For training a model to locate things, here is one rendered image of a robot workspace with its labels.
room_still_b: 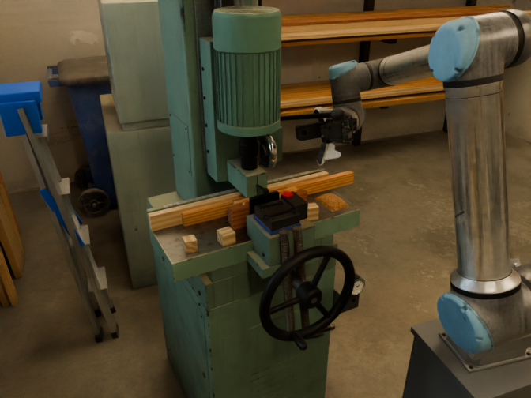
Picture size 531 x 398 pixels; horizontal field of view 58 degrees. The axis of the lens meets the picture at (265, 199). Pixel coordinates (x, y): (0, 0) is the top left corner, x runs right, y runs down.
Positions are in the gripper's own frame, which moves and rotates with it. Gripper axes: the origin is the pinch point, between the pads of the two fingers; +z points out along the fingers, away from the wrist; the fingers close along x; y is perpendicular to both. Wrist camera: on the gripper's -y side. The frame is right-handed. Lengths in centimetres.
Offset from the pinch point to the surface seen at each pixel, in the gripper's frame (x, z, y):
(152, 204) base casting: 24, -11, -65
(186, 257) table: 25.5, 25.7, -28.7
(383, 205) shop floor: 86, -200, -16
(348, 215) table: 26.4, -13.0, 4.8
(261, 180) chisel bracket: 12.1, -0.5, -17.0
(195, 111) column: -8.2, -4.7, -38.3
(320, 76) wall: 0, -272, -77
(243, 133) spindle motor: -3.4, 8.3, -16.8
